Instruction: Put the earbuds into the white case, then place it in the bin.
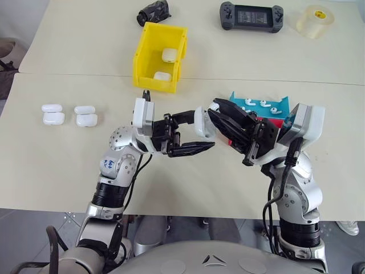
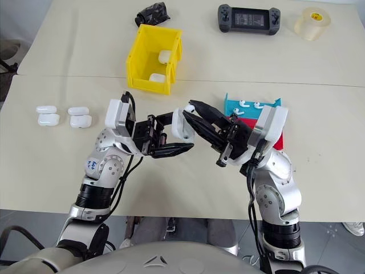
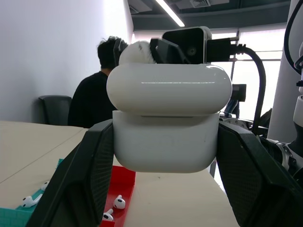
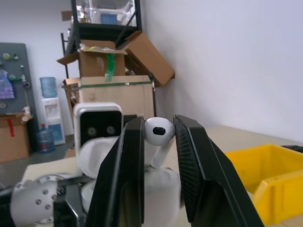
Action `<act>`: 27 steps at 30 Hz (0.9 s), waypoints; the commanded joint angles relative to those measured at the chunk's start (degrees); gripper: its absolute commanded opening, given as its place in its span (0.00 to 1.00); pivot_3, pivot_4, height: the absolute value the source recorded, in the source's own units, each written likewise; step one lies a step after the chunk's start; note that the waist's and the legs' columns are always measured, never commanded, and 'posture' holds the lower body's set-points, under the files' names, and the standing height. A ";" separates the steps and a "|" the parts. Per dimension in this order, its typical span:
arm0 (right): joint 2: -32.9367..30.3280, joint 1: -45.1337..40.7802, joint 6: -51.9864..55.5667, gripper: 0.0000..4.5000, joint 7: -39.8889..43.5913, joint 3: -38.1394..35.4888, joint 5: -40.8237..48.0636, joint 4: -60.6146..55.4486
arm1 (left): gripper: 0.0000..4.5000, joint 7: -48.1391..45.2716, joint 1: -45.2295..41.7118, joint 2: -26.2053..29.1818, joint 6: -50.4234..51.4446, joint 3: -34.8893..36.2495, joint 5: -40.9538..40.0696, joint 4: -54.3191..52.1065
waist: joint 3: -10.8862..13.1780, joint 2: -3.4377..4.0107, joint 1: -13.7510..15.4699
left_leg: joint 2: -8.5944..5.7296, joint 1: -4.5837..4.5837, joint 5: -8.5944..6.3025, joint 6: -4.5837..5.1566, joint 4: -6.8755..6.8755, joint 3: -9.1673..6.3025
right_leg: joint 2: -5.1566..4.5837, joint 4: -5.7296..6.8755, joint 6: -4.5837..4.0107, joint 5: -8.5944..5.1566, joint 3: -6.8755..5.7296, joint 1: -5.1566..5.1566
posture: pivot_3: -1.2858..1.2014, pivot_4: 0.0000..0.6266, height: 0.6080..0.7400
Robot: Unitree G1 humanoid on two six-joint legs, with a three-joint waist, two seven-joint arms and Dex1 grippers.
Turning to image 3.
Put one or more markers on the dark grey chair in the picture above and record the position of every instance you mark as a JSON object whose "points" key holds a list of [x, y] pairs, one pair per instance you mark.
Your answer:
{"points": [[55, 110]]}

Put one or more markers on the long ceiling light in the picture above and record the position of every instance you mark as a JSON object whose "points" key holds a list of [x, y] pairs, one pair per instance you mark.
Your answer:
{"points": [[170, 13]]}

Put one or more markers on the right robot arm with camera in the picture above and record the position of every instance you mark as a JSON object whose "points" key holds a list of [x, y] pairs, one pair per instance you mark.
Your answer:
{"points": [[282, 94]]}

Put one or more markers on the red plastic tray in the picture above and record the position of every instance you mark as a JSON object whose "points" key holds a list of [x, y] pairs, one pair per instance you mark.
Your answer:
{"points": [[119, 182]]}

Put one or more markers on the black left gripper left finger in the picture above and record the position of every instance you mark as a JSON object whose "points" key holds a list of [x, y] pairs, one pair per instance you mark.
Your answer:
{"points": [[78, 179]]}

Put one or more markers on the black background device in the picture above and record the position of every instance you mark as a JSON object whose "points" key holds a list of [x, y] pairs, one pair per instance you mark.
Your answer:
{"points": [[239, 92]]}

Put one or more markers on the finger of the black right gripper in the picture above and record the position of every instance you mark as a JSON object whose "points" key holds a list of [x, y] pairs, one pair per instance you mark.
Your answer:
{"points": [[166, 53]]}

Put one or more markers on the white earbud charging case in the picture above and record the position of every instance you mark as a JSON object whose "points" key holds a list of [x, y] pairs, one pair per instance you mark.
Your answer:
{"points": [[165, 142]]}

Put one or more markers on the teal plastic tray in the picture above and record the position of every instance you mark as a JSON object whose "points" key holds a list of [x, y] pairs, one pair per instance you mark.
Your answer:
{"points": [[11, 216]]}

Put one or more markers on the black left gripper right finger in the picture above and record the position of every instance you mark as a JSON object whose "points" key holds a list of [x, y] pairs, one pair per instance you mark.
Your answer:
{"points": [[255, 179]]}

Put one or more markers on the person in black shirt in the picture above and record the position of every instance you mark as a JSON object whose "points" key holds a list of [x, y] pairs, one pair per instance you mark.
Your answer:
{"points": [[92, 101]]}

